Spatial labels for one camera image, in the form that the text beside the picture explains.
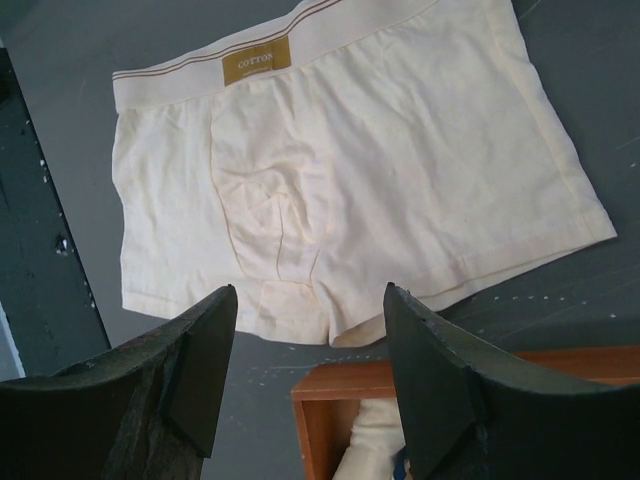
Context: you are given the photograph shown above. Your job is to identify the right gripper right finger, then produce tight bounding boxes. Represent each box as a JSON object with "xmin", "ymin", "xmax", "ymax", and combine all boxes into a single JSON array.
[{"xmin": 384, "ymin": 285, "xmax": 639, "ymax": 479}]

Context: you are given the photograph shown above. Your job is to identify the cream rolled underwear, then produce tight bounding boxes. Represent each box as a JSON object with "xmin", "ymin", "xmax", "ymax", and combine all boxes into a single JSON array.
[{"xmin": 333, "ymin": 398, "xmax": 413, "ymax": 480}]

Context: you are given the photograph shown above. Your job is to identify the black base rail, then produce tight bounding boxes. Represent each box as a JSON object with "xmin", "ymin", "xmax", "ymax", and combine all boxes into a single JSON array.
[{"xmin": 1, "ymin": 51, "xmax": 110, "ymax": 376}]

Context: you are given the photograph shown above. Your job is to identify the orange wooden divided organizer box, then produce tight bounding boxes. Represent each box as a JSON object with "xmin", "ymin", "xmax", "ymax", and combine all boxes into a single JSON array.
[{"xmin": 291, "ymin": 345, "xmax": 639, "ymax": 479}]

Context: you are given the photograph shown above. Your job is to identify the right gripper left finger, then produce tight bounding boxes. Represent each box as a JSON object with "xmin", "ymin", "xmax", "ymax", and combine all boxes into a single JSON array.
[{"xmin": 1, "ymin": 285, "xmax": 238, "ymax": 479}]

